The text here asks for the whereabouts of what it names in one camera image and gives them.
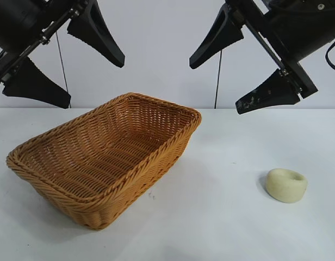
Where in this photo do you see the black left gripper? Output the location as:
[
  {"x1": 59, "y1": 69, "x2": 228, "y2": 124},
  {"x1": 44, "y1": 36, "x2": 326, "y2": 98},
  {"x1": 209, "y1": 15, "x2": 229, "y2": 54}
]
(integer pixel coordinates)
[{"x1": 0, "y1": 0, "x2": 126, "y2": 109}]

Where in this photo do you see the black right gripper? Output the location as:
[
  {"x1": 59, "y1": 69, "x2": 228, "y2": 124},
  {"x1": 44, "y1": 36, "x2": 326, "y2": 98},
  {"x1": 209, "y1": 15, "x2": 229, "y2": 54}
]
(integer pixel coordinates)
[{"x1": 189, "y1": 0, "x2": 335, "y2": 115}]

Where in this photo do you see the woven wicker rectangular basket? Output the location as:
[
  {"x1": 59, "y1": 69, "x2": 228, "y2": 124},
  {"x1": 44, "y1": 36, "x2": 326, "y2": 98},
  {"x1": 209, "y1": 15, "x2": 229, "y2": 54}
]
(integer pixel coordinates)
[{"x1": 5, "y1": 92, "x2": 202, "y2": 231}]

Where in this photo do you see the pale yellow egg yolk pastry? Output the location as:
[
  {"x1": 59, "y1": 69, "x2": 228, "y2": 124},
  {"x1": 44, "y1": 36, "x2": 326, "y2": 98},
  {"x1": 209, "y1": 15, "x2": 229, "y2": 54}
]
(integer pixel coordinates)
[{"x1": 264, "y1": 167, "x2": 309, "y2": 203}]

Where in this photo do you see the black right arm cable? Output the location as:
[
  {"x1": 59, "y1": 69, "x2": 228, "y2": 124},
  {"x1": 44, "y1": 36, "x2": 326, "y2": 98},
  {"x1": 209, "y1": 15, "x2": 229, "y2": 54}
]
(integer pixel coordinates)
[{"x1": 325, "y1": 37, "x2": 335, "y2": 72}]

